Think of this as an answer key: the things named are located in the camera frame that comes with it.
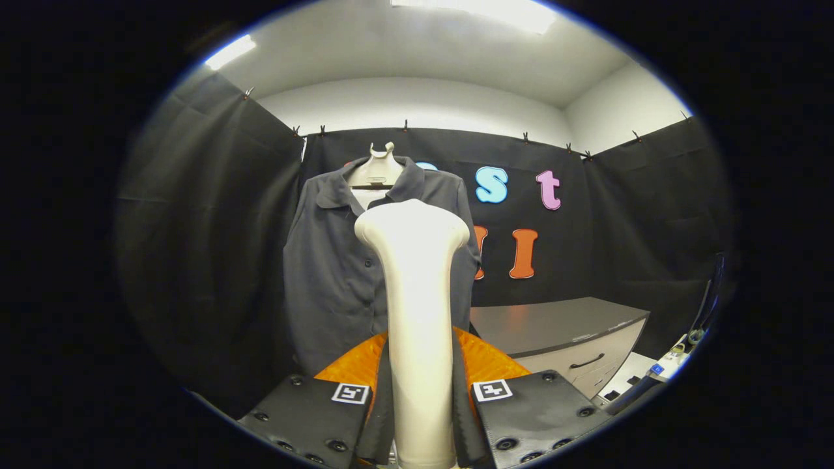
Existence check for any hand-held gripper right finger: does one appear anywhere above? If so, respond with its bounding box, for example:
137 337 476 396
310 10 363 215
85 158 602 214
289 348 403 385
452 326 613 468

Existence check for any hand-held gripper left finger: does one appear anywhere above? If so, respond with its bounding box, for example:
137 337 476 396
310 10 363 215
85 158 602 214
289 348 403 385
238 329 395 468

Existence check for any dark grey button shirt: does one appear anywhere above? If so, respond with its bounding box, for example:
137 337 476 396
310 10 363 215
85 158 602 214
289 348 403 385
282 155 482 377

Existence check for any cream clothes hanger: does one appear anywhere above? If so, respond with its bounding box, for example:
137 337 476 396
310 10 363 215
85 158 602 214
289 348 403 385
345 141 406 210

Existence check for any grey cabinet with drawers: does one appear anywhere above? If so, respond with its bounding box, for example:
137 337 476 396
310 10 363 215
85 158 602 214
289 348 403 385
469 296 651 399

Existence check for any black backdrop cloth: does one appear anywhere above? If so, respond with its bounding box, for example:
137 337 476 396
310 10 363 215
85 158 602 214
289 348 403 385
116 70 734 418

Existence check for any small ceiling light panel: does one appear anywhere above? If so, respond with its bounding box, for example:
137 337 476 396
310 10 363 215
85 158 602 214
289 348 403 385
204 34 257 71

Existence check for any large ceiling light panel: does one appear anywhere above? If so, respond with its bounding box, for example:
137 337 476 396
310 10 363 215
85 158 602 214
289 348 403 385
391 0 560 35

